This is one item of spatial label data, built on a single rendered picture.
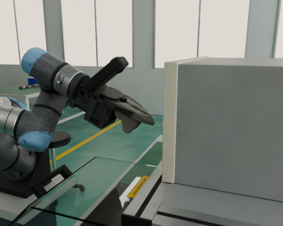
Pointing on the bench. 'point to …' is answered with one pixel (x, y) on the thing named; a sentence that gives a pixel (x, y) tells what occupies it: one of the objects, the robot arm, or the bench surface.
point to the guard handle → (64, 170)
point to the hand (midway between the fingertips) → (150, 118)
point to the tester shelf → (200, 206)
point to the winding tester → (229, 125)
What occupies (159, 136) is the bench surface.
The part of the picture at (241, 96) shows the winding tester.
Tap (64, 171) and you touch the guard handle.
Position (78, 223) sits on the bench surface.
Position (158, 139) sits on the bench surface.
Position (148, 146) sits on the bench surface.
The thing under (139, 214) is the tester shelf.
